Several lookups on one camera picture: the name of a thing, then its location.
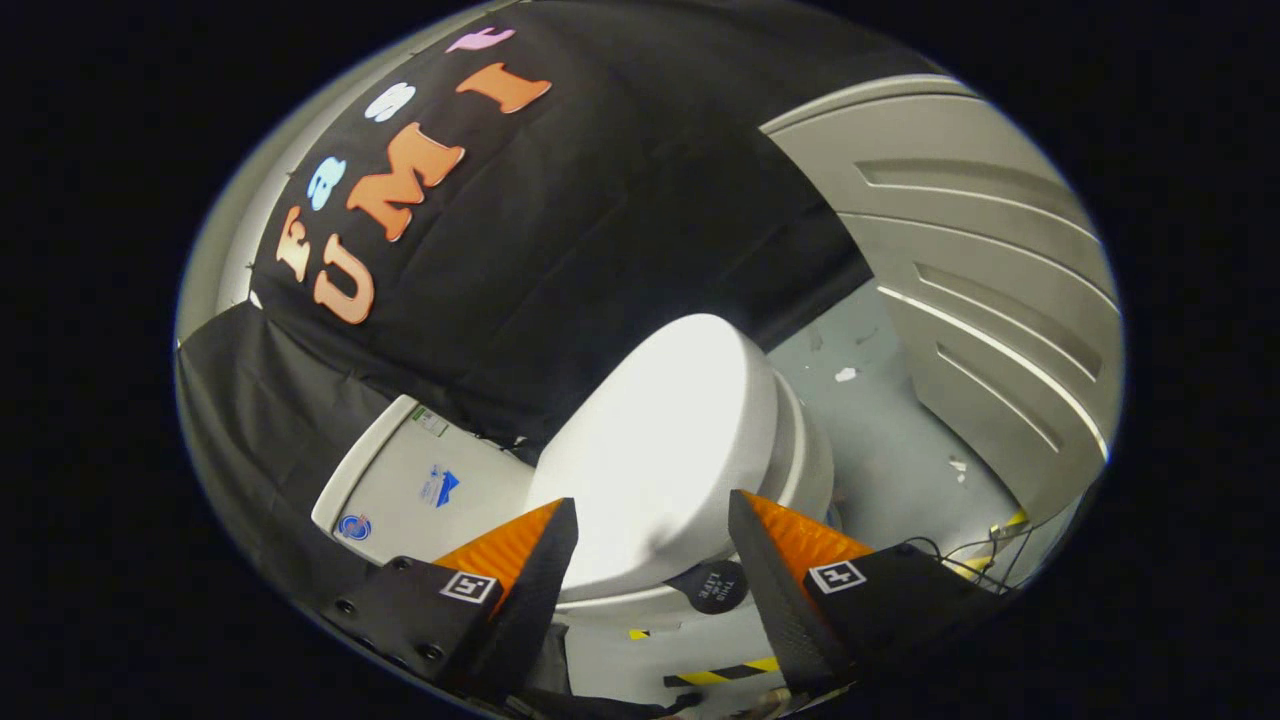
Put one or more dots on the white toilet with tank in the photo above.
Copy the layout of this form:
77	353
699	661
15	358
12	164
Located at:
400	480

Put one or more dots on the yellow black floor tape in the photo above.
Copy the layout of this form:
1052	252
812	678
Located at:
730	671

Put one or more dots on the black backdrop cloth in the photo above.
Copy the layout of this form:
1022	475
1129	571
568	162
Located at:
600	250

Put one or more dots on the white toilet lid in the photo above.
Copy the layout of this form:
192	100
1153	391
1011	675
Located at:
660	430

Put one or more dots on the white drawer cabinet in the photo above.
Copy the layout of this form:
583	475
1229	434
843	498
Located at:
980	260

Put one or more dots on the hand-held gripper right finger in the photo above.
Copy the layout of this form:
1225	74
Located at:
775	610

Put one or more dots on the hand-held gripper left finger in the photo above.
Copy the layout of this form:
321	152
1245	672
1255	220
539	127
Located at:
525	610

